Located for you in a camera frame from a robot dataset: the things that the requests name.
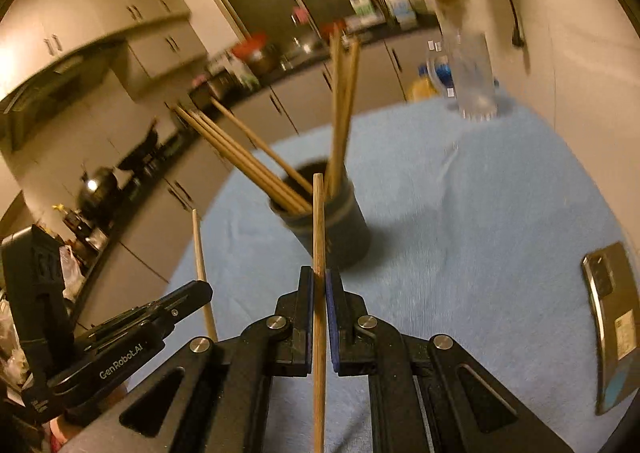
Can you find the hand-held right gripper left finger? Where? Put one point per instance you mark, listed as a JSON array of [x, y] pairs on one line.
[[306, 328]]

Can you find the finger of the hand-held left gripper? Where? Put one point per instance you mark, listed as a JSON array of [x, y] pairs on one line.
[[185, 300]]

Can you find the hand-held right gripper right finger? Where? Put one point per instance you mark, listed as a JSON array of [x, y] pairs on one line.
[[332, 323]]

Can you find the wooden chopstick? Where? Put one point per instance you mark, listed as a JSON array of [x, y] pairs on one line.
[[200, 253], [318, 233]]

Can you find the grey chopstick holder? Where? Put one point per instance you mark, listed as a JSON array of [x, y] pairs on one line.
[[345, 233]]

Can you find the bunch of wooden chopsticks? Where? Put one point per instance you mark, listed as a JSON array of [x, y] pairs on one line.
[[245, 160]]

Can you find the black round pot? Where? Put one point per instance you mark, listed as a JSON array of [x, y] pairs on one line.
[[95, 193]]

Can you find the black wok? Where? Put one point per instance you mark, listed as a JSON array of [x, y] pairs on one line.
[[140, 155]]

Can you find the blue table mat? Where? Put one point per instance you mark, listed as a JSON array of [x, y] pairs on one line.
[[475, 258]]

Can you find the range hood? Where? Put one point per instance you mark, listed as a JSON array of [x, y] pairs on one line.
[[50, 78]]

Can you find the beige base cabinets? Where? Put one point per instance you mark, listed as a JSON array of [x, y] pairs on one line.
[[300, 103]]

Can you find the metal cooking pot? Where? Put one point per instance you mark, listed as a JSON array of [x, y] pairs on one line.
[[262, 63]]

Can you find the yellow plastic bag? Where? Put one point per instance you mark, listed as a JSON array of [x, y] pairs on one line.
[[420, 88]]

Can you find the red plastic basin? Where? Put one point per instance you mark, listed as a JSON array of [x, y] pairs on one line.
[[252, 44]]

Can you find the black smartphone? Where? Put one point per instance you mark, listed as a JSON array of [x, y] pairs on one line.
[[612, 323]]

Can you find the clear glass pitcher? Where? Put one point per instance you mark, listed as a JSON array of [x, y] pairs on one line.
[[470, 78]]

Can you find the black kitchen countertop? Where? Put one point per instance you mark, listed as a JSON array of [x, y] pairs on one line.
[[372, 34]]

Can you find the pink cloth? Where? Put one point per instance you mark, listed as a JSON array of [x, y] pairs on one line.
[[299, 15]]

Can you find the white jug green label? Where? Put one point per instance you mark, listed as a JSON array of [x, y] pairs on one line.
[[362, 5]]

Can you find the white jug blue label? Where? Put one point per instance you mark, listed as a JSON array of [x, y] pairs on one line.
[[400, 10]]

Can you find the beige wall cabinets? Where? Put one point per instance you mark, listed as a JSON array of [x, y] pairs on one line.
[[100, 28]]

